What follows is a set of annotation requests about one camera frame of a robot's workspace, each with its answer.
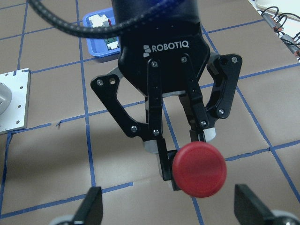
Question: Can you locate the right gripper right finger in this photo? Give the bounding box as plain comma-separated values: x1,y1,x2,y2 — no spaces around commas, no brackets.
234,184,275,225

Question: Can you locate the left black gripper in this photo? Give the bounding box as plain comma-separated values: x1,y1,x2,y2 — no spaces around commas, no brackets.
90,0,242,190

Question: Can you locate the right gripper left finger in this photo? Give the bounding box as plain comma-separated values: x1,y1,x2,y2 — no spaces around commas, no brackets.
73,187,103,225

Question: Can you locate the red emergency stop button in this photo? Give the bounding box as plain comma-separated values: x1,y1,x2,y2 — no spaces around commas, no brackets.
172,142,227,198

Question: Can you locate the green circuit board module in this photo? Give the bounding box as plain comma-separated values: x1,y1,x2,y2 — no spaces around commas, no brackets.
104,37,119,51

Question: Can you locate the blue plastic tray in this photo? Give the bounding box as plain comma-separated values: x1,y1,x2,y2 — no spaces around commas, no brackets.
82,7,122,58

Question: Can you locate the white plastic terminal block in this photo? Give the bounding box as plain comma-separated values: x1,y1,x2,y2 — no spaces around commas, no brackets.
88,14,112,28

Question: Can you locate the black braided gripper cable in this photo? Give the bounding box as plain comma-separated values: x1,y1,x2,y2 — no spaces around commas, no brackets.
27,0,179,38

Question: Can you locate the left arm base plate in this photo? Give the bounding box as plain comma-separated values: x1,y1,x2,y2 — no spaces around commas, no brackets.
0,68,31,134

